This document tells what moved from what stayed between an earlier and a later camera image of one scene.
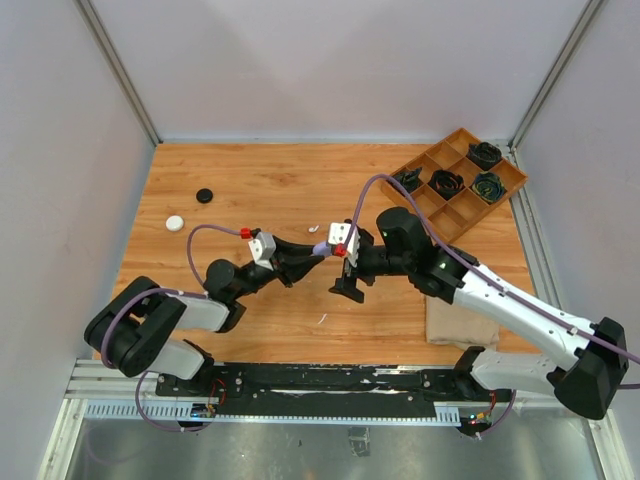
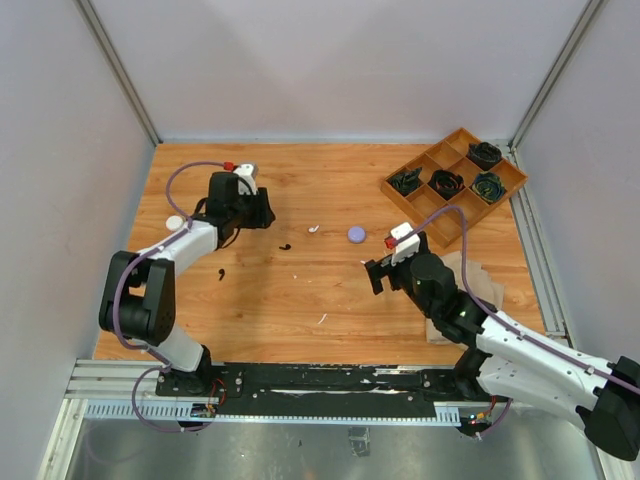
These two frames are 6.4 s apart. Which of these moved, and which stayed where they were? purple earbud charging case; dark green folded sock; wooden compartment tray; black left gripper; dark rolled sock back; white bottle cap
Moved: black left gripper; purple earbud charging case
Stayed: white bottle cap; dark rolled sock back; wooden compartment tray; dark green folded sock
